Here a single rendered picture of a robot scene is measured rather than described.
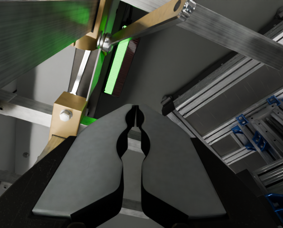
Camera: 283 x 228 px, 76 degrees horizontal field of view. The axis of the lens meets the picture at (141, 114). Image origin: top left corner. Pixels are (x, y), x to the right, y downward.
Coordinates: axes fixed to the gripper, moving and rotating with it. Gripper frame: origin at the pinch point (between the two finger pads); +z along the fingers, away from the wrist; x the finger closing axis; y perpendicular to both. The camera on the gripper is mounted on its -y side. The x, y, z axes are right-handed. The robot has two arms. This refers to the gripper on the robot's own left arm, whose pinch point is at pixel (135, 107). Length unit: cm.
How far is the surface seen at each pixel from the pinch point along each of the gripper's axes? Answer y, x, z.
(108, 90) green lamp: 12.8, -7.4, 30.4
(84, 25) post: -4.0, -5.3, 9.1
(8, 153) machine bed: 39, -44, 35
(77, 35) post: -3.3, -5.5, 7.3
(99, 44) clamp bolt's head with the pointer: -0.9, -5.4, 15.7
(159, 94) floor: 48, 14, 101
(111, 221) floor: 210, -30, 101
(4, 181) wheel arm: 32.6, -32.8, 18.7
